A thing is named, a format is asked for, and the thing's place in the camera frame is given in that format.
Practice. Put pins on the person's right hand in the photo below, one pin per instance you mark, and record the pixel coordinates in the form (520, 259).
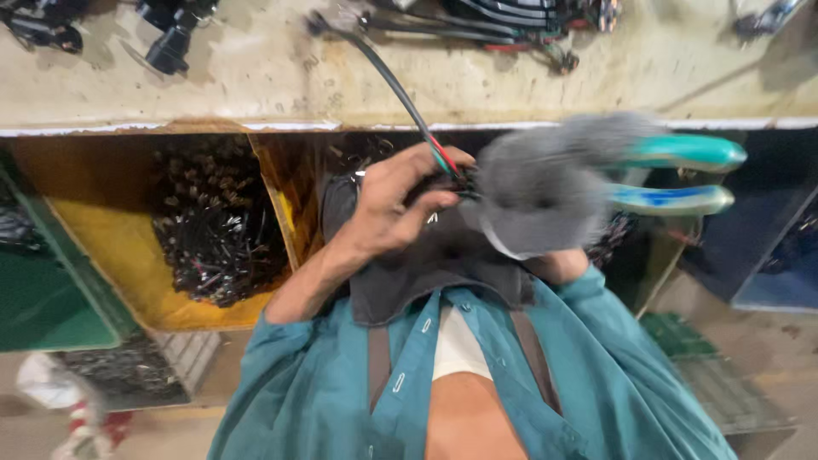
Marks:
(537, 191)

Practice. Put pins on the person's left hand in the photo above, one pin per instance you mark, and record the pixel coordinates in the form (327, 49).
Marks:
(383, 204)

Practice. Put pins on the person's right fingers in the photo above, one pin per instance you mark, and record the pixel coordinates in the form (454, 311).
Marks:
(607, 134)

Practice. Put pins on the dark navy plastic bin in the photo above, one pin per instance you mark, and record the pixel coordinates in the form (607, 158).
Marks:
(728, 249)

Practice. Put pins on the dark metal tool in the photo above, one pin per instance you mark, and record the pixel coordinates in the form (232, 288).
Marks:
(764, 22)

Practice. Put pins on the green mesh crate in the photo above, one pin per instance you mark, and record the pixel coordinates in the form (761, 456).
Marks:
(677, 335)

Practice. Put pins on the dark grey lap cloth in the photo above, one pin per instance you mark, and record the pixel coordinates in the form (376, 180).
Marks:
(441, 271)

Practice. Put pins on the blue plastic bin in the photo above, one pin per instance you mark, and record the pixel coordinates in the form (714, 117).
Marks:
(786, 287)

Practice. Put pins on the white undershirt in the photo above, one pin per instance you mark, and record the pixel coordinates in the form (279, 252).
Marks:
(457, 348)

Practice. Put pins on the grey mesh crate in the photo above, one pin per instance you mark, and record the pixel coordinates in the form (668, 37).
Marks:
(728, 393)

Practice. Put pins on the orange yellow plastic bin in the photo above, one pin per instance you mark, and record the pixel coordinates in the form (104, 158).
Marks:
(287, 172)

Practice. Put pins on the teal button shirt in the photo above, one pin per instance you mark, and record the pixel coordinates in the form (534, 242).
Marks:
(307, 383)

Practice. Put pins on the pile of black connectors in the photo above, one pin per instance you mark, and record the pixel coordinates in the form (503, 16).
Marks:
(217, 236)

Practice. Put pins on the black power plug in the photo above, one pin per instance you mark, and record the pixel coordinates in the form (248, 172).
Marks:
(171, 45)

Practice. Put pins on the grey crate of parts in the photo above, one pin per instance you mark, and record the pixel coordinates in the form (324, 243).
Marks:
(128, 370)

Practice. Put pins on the black plug cluster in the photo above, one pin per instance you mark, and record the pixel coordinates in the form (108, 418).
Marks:
(38, 25)

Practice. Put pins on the green plastic bin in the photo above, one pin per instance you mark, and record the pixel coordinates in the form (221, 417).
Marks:
(45, 300)

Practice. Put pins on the white plastic bag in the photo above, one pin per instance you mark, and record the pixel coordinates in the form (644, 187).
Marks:
(57, 390)

